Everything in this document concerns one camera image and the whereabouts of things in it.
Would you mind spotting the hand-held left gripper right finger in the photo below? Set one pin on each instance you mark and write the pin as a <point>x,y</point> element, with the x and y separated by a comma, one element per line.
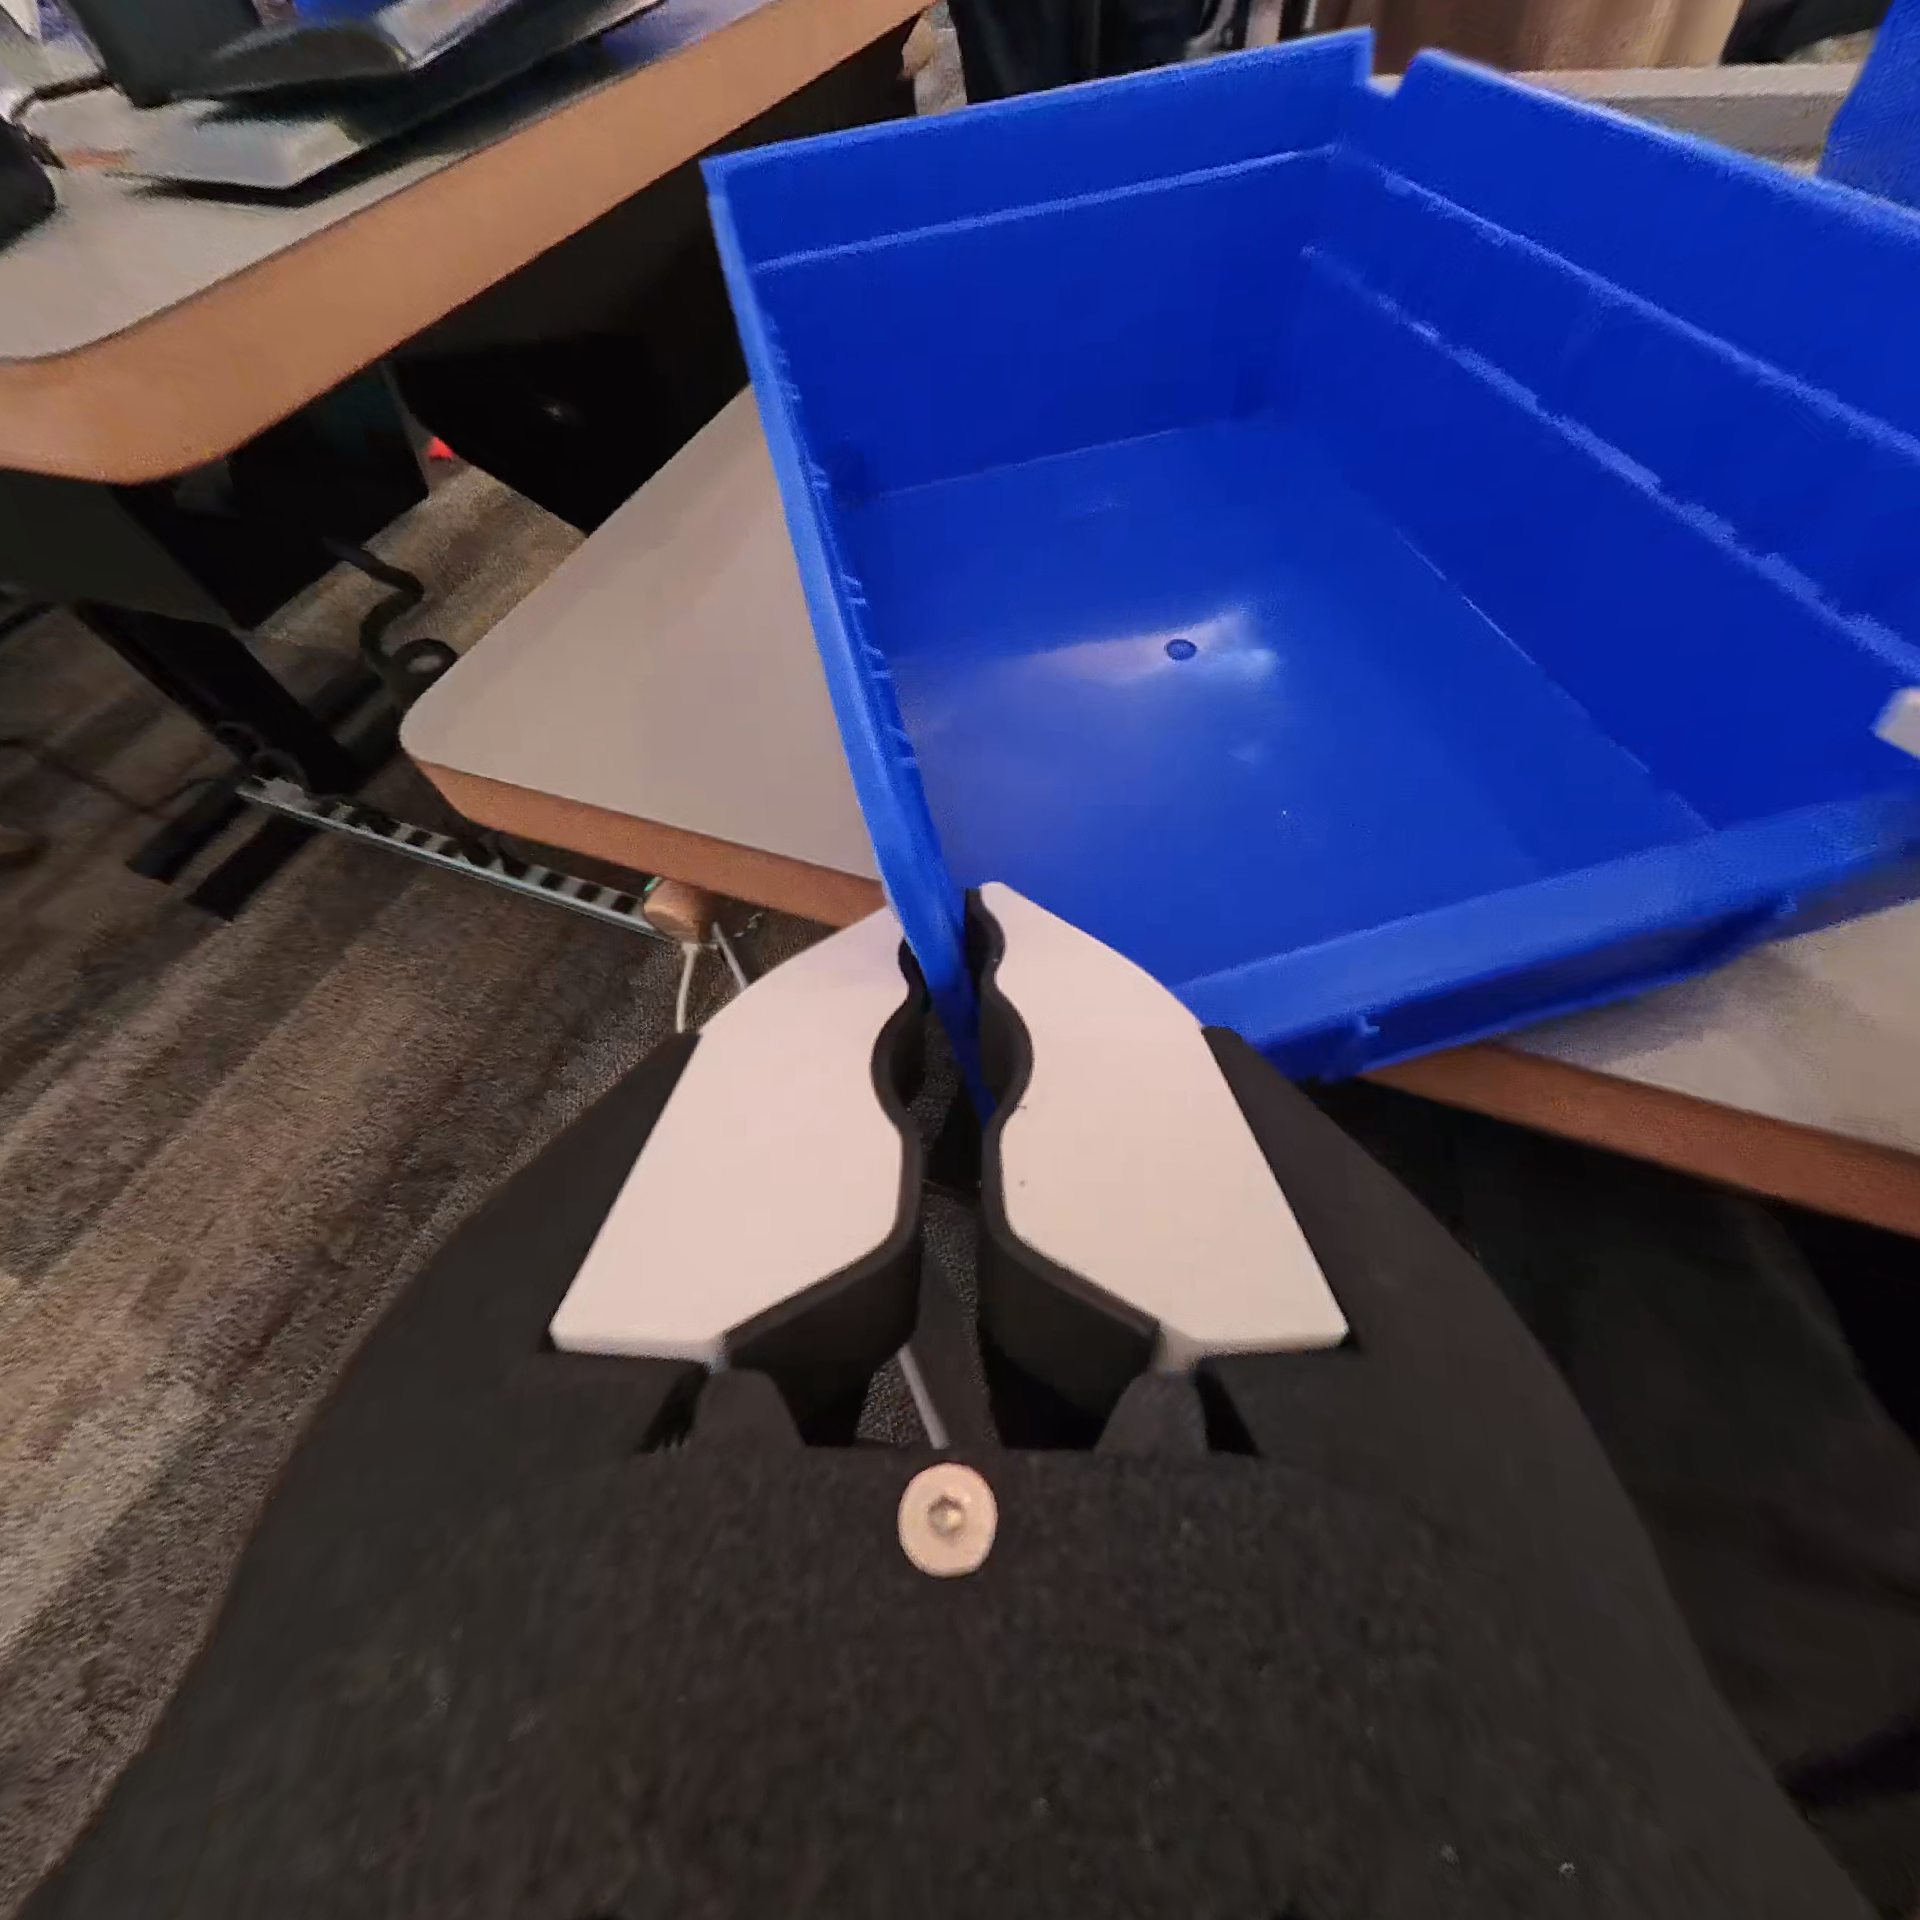
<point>1156,1185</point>

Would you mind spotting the wooden edged table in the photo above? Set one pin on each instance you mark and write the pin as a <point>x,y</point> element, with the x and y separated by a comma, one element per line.
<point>150,278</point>

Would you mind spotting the grey power strip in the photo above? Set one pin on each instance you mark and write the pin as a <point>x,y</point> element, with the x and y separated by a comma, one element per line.
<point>451,856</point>

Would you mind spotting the black device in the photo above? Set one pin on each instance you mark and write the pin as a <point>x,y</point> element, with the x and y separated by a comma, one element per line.
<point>300,90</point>

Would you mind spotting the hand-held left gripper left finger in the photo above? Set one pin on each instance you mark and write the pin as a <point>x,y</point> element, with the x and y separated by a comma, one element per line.
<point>750,1185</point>

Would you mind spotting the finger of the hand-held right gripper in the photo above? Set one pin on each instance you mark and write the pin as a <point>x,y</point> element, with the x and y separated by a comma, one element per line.
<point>1902,728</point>

